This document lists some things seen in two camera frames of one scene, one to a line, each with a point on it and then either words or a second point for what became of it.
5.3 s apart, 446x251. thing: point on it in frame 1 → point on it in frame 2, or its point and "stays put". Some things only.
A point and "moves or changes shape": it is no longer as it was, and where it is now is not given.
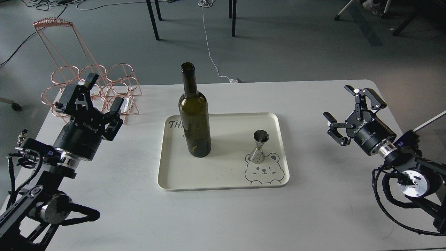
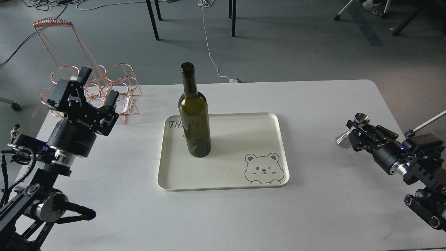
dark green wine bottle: (194, 109) stays put
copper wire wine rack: (72, 64) stays put
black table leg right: (233, 17) stays put
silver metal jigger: (260, 136) moves or changes shape
